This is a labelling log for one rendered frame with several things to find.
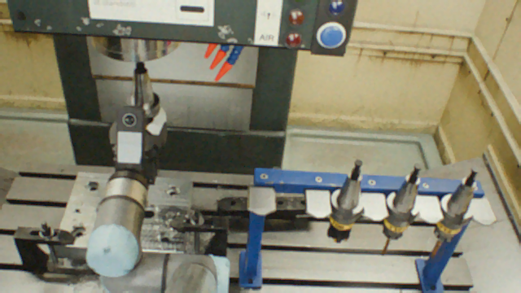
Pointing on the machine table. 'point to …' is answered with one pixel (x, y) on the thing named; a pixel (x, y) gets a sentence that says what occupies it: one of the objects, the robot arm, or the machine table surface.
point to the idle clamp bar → (291, 204)
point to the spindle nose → (133, 49)
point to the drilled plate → (77, 250)
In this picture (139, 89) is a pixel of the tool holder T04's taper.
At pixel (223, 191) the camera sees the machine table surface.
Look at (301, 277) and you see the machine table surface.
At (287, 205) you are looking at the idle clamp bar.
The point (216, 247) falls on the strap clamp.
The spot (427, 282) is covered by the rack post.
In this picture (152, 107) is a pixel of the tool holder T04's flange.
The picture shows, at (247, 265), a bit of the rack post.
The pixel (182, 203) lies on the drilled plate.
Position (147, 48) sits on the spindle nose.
